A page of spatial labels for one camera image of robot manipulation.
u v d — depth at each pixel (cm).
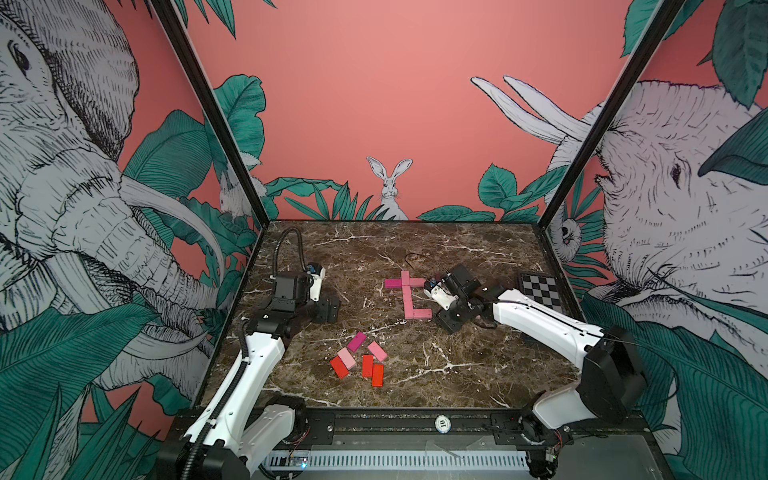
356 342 88
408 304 95
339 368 84
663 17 70
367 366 84
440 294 77
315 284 71
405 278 104
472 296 62
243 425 44
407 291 98
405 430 75
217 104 88
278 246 112
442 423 75
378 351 86
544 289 98
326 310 70
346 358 85
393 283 101
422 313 94
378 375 82
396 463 70
